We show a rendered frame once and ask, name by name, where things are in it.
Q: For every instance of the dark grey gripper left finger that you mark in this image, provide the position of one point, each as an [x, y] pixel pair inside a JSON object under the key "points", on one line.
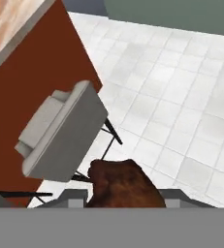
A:
{"points": [[74, 197]]}

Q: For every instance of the red-brown dining counter, marble top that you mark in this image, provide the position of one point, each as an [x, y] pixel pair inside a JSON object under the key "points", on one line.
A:
{"points": [[36, 61]]}

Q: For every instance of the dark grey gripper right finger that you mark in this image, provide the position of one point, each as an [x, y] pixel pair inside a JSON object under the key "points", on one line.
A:
{"points": [[178, 197]]}

